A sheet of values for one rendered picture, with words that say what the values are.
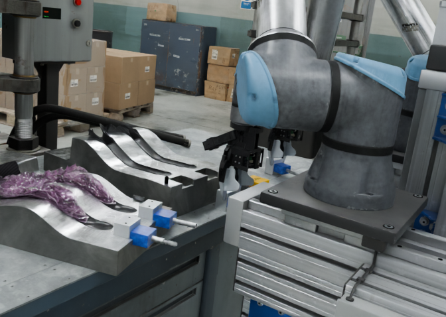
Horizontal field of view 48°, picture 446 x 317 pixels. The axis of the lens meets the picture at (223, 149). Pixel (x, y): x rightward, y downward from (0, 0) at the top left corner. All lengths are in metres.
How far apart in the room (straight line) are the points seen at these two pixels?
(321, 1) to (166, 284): 0.79
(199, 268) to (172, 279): 0.12
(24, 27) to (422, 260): 1.41
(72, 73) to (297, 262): 4.41
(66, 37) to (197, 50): 6.22
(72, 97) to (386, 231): 4.59
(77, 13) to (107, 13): 7.95
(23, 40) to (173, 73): 6.74
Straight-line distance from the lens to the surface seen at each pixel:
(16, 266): 1.08
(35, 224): 1.09
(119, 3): 9.85
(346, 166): 0.82
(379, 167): 0.83
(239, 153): 1.29
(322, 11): 1.12
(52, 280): 1.02
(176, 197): 1.28
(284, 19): 0.85
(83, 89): 5.30
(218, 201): 1.38
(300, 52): 0.80
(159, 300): 1.37
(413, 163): 1.04
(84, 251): 1.04
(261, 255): 0.92
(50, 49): 2.02
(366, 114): 0.80
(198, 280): 1.49
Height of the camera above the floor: 1.31
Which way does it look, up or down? 15 degrees down
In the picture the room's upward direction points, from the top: 6 degrees clockwise
